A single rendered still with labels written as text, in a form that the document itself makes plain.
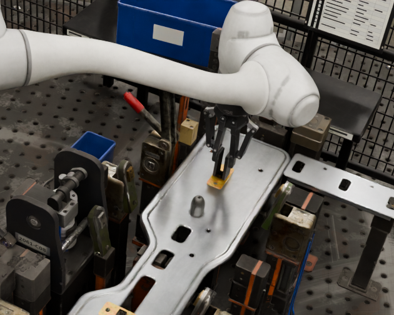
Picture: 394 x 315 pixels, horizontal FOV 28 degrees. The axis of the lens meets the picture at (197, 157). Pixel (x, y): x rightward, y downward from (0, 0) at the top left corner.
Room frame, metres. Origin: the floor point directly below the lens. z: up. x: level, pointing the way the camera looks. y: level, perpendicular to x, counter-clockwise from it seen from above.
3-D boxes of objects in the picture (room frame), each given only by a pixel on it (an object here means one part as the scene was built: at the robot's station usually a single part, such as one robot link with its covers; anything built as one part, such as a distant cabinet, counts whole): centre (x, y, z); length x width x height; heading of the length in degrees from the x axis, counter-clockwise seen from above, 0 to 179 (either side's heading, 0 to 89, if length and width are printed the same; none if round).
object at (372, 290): (1.40, -0.47, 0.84); 0.11 x 0.06 x 0.29; 70
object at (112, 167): (1.29, 0.18, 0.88); 0.11 x 0.09 x 0.37; 70
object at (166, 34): (1.91, 0.11, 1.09); 0.30 x 0.17 x 0.13; 79
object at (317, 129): (1.60, -0.28, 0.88); 0.08 x 0.08 x 0.36; 70
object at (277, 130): (1.63, -0.16, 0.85); 0.12 x 0.03 x 0.30; 70
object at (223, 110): (1.39, -0.06, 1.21); 0.08 x 0.07 x 0.09; 70
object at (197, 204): (1.27, -0.02, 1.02); 0.03 x 0.03 x 0.07
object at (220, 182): (1.39, -0.06, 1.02); 0.08 x 0.04 x 0.01; 160
